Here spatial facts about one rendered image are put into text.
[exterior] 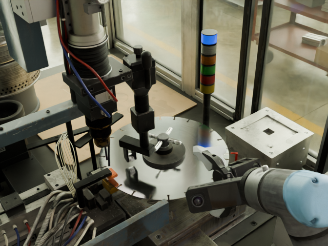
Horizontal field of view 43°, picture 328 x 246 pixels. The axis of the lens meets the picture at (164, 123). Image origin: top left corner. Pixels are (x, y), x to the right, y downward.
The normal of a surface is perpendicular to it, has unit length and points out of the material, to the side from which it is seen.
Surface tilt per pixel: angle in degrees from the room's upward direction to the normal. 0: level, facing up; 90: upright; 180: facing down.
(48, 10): 90
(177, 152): 5
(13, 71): 90
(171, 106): 0
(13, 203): 0
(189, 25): 90
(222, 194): 63
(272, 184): 57
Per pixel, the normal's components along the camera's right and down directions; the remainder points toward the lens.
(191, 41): -0.80, 0.36
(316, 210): 0.36, -0.04
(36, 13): 0.59, 0.45
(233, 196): -0.17, 0.14
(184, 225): -0.03, -0.82
